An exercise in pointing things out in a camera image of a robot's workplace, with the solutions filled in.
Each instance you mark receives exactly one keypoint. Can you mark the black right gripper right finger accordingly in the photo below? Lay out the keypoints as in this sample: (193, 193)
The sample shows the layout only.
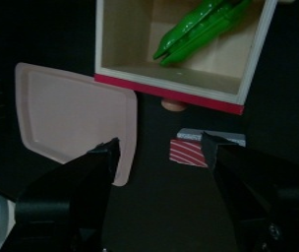
(266, 197)

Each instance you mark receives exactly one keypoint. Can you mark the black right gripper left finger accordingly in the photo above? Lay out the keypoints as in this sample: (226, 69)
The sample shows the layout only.
(60, 203)

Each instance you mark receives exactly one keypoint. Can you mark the wooden drawer with red front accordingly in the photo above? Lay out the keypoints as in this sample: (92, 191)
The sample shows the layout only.
(125, 39)

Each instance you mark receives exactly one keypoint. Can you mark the green toy pea pod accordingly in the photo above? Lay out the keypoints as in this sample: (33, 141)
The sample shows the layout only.
(191, 32)

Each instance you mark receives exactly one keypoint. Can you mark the white box red striped lid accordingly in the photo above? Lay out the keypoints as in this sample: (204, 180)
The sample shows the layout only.
(187, 152)

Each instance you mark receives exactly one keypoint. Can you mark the white plastic tray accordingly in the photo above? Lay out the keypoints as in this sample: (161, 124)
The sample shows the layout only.
(68, 111)

